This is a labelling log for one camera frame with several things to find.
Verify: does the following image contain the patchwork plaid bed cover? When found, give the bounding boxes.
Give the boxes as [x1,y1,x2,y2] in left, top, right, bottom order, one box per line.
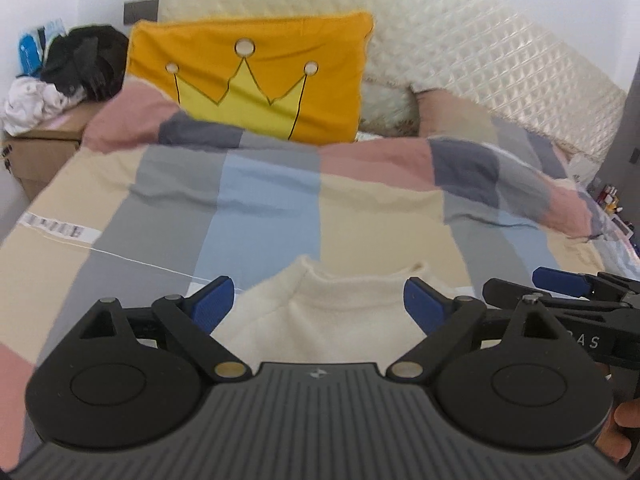
[1,81,639,469]

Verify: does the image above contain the person's right hand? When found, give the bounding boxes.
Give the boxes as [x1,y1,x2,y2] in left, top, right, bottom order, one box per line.
[596,399,640,462]

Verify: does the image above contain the cream and blue fleece sweater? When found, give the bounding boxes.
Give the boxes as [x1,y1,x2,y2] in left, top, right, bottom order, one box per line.
[209,253,482,366]

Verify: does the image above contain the dark wall switch plate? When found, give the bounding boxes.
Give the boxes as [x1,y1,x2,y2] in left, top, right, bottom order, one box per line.
[122,0,160,26]

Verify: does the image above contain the white crumpled cloth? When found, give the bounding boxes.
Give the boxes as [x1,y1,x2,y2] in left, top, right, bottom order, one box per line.
[1,77,87,136]

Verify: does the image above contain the black garment pile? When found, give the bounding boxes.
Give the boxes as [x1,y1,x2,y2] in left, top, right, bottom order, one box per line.
[40,25,129,102]

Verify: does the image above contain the blue items on wall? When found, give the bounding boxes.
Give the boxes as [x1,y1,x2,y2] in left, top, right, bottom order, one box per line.
[17,18,66,78]

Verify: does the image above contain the orange crown pillow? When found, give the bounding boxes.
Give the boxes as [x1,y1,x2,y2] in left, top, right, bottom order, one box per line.
[127,12,374,145]

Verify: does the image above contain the cardboard box nightstand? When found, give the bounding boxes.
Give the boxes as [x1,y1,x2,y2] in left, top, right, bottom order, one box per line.
[1,102,105,202]

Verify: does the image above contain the small items on shelf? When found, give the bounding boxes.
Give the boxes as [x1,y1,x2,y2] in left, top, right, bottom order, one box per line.
[588,177,639,255]

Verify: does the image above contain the cream quilted headboard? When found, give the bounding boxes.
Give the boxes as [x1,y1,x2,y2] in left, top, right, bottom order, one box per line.
[158,0,626,162]

